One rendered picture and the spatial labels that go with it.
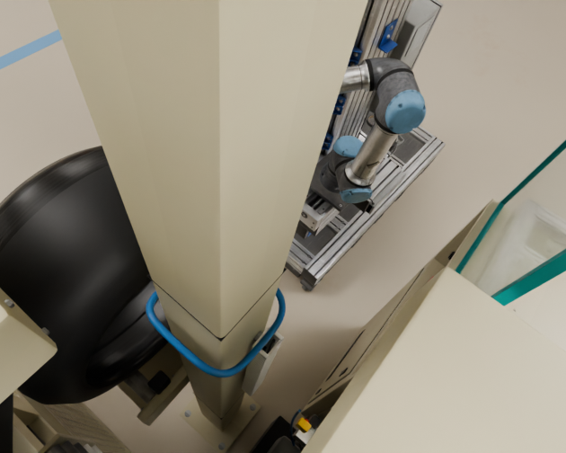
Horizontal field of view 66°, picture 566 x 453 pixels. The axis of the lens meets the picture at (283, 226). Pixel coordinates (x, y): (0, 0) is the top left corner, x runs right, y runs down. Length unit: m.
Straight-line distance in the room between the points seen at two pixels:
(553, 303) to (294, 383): 1.35
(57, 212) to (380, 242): 2.04
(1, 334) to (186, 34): 0.38
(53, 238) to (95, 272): 0.10
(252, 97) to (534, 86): 3.91
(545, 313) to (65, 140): 2.62
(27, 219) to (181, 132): 0.68
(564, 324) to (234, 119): 1.13
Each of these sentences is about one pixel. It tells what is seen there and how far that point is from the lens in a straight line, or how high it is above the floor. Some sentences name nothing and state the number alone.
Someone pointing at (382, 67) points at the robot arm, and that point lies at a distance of 1.41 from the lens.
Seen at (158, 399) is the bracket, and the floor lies 0.95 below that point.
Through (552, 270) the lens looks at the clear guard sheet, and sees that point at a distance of 0.61.
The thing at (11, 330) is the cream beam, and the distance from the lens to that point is 0.50.
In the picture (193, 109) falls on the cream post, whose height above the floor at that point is 2.05.
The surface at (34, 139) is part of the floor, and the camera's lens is 3.05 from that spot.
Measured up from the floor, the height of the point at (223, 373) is 1.52.
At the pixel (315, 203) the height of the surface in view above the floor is 0.65.
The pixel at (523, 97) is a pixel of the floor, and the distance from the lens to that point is 3.94.
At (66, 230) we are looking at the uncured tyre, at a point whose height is 1.49.
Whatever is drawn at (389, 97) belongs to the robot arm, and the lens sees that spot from 1.34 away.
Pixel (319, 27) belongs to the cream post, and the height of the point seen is 2.07.
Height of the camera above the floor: 2.21
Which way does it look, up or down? 60 degrees down
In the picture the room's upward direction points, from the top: 14 degrees clockwise
